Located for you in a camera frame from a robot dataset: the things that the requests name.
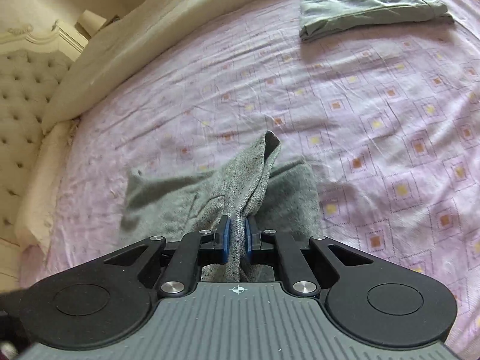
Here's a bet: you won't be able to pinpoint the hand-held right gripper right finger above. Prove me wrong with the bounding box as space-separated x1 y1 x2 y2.
244 217 376 295

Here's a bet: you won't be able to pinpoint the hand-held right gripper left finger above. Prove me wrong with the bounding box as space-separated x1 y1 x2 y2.
100 215 231 295

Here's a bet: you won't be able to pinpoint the grey speckled pants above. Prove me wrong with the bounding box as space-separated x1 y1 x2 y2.
120 130 321 283

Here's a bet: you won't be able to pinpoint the folded grey pants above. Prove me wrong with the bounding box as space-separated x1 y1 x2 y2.
299 0 455 43

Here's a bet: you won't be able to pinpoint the pink patterned bed sheet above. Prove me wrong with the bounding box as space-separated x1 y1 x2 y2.
19 0 480 349

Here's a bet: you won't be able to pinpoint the cream pillow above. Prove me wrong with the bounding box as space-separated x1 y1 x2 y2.
15 120 81 267

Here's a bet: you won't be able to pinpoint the cream duvet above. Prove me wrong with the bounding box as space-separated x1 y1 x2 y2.
41 0 301 134

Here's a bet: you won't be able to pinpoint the cream tufted headboard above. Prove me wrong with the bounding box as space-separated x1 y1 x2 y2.
0 19 90 246

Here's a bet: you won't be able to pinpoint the cream lamp shade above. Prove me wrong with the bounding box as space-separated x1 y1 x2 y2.
77 10 121 39

